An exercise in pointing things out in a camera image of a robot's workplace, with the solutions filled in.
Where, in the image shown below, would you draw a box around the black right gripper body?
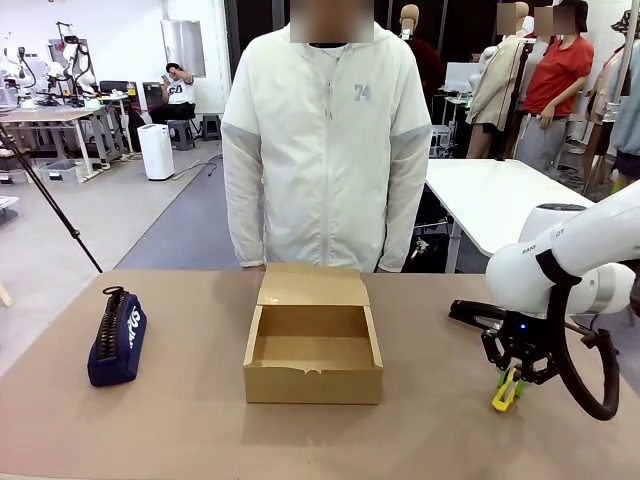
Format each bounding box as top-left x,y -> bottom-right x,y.
499,309 -> 552,365

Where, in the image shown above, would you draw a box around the black stapler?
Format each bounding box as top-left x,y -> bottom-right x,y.
448,299 -> 507,332

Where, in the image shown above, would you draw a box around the brown cardboard box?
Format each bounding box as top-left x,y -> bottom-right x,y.
242,263 -> 385,406

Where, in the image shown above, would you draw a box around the navy campus pencil case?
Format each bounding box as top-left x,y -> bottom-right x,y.
87,285 -> 149,389

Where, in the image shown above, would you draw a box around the person's right forearm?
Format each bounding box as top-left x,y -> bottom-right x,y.
222,164 -> 267,269

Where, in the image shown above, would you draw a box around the person's left forearm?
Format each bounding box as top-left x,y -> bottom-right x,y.
377,164 -> 432,274

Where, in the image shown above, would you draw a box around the mannequin with beige coat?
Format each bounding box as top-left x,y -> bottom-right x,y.
466,1 -> 532,160

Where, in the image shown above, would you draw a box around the person in white jacket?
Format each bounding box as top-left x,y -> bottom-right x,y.
220,19 -> 434,274

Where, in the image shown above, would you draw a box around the metal pole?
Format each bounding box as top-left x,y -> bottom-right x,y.
613,0 -> 633,119

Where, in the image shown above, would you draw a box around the mannequin with dark red top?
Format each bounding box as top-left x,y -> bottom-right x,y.
399,4 -> 446,127

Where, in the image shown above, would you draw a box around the grey stool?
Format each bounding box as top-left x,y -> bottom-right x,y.
200,114 -> 224,142
167,119 -> 197,152

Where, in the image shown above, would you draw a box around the white air purifier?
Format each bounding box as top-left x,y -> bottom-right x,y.
137,123 -> 177,182

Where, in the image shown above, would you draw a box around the seated person white shirt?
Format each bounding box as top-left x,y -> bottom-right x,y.
148,61 -> 197,125

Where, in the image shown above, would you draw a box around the clear plastic bin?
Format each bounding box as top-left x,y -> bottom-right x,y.
38,159 -> 82,184

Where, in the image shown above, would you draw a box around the wooden table white legs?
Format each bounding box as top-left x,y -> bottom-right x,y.
0,106 -> 104,184

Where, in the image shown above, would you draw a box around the black floor cable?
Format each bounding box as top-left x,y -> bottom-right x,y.
174,153 -> 222,177

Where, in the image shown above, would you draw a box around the silver wall panel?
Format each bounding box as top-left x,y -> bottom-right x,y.
160,19 -> 207,79

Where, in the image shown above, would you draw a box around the black camera tripod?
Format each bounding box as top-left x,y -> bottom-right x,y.
0,124 -> 104,274

